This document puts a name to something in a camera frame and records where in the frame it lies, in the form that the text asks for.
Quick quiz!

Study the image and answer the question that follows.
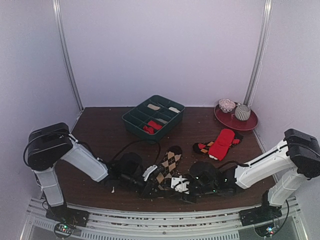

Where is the aluminium post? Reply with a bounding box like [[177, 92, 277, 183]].
[[243, 0, 273, 107], [52, 0, 84, 112]]

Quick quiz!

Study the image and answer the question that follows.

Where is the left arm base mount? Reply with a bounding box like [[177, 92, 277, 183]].
[[45, 205, 90, 240]]

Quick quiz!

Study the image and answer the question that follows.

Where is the beige cloth in tray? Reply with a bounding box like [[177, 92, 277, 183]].
[[147, 103, 161, 111]]

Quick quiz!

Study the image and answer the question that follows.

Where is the brown argyle sock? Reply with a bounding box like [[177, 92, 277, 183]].
[[156, 145, 183, 191]]

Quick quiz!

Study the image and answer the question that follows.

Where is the aluminium front rail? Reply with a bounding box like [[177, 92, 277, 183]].
[[21, 196, 307, 240]]

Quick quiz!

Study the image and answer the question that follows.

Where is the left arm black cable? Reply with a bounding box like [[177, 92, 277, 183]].
[[109, 140, 162, 166]]

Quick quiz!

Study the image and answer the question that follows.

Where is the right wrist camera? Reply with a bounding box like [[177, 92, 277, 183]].
[[189, 161, 219, 188]]

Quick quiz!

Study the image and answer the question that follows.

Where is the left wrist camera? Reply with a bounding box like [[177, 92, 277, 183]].
[[119, 152, 144, 176]]

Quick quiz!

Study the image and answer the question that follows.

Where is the black red argyle sock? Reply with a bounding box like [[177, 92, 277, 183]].
[[192, 132, 244, 155]]

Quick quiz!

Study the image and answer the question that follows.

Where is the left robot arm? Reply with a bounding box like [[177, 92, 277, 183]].
[[22, 122, 163, 222]]

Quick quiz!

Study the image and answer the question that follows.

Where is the right aluminium post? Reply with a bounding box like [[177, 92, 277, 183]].
[[243, 0, 273, 107]]

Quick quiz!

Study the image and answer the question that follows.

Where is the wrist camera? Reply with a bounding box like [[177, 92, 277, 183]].
[[119, 152, 144, 176], [189, 161, 219, 188]]

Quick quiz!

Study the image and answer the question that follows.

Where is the cream cloth in tray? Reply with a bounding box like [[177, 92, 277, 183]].
[[157, 118, 168, 124]]

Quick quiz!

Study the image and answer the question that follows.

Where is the red snowflake sock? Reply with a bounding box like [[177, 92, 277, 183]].
[[142, 125, 155, 135]]

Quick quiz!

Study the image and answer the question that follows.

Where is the white cloth in tray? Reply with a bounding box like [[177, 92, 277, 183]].
[[168, 106, 181, 113]]

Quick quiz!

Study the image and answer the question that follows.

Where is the left aluminium post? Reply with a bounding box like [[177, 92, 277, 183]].
[[52, 0, 84, 112]]

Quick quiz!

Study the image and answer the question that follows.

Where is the striped ceramic cup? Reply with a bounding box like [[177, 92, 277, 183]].
[[234, 104, 251, 121]]

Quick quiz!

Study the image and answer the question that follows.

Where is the white patterned bowl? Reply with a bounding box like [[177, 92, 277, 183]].
[[218, 98, 236, 113]]

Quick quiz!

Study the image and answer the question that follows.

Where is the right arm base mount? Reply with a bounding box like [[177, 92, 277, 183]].
[[239, 205, 282, 238]]

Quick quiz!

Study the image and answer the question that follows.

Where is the red round plate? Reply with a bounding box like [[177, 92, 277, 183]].
[[214, 104, 259, 131]]

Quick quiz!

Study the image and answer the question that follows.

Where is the green compartment tray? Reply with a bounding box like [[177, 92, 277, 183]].
[[122, 95, 185, 144]]

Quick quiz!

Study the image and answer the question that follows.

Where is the red cloth in tray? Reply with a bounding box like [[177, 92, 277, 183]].
[[147, 120, 163, 131]]

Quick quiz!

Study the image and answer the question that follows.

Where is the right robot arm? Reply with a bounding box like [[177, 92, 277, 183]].
[[168, 128, 320, 221]]

